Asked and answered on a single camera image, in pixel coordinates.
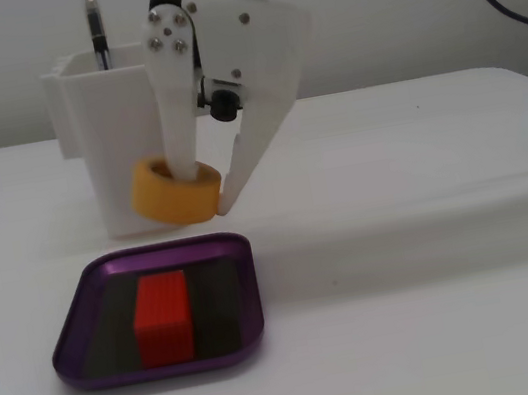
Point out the red ribbed block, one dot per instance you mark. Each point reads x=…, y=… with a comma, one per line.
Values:
x=163, y=321

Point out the black clear ballpoint pen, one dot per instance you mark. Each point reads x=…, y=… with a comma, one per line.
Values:
x=97, y=32

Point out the purple metal tray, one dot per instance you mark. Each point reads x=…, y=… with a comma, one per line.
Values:
x=103, y=267

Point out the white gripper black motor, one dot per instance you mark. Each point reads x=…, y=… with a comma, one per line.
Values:
x=253, y=42

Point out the white plastic pen holder box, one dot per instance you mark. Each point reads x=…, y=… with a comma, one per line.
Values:
x=106, y=132

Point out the yellow tape roll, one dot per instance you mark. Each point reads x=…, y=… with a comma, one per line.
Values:
x=168, y=203

